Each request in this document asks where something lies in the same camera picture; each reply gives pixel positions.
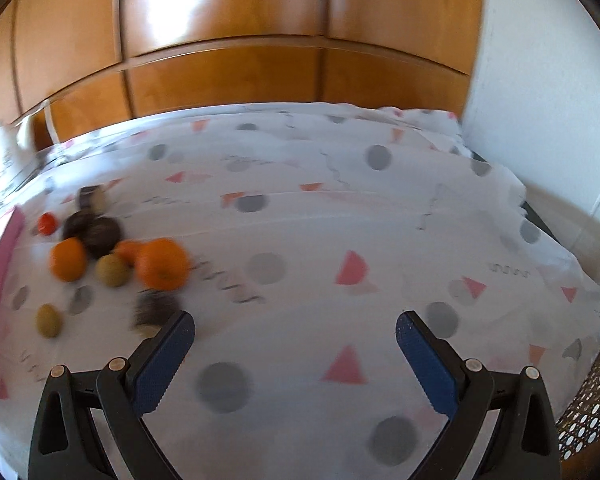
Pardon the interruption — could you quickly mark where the yellow-green small fruit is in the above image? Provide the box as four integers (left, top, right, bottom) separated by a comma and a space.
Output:
35, 304, 64, 339
95, 254, 131, 288

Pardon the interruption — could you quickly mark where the dark cut fruit half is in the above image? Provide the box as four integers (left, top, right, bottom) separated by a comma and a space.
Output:
132, 289, 181, 338

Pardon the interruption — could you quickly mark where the dark cut cylinder fruit piece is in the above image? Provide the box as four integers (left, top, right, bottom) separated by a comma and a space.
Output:
76, 185, 108, 214

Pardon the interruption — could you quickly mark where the patterned white tablecloth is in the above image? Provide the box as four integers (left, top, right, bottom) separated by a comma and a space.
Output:
0, 105, 600, 479

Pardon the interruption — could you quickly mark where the orange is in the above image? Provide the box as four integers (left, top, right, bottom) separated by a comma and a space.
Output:
48, 237, 88, 283
135, 238, 192, 292

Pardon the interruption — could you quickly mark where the white floral ceramic kettle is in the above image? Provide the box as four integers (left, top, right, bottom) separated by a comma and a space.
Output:
0, 116, 38, 200

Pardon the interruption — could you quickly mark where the rattan chair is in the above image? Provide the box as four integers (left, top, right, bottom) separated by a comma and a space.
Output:
557, 353, 600, 479

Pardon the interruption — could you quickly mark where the dark round fruit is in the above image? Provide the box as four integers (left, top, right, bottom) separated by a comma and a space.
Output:
82, 217, 123, 259
61, 209, 96, 240

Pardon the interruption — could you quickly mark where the small red tomato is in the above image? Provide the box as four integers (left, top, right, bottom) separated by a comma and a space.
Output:
36, 212, 59, 236

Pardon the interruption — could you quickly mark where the white power cord with plug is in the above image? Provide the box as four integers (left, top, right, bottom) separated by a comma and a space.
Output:
14, 98, 62, 146

